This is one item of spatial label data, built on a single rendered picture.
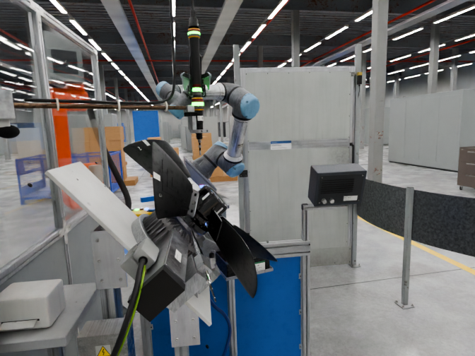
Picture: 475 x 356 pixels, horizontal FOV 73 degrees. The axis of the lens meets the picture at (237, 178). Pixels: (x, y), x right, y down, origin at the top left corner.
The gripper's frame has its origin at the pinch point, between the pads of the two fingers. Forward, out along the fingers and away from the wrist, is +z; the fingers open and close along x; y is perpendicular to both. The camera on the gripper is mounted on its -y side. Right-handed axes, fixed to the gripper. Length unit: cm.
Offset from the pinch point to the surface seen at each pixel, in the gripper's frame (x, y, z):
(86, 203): 34, 41, 22
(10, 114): 46, 14, 33
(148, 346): 32, 131, -37
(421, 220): -163, 94, -95
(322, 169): -61, 42, -35
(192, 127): 2.2, 19.0, 0.3
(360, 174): -80, 45, -31
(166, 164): 9.8, 29.2, 26.7
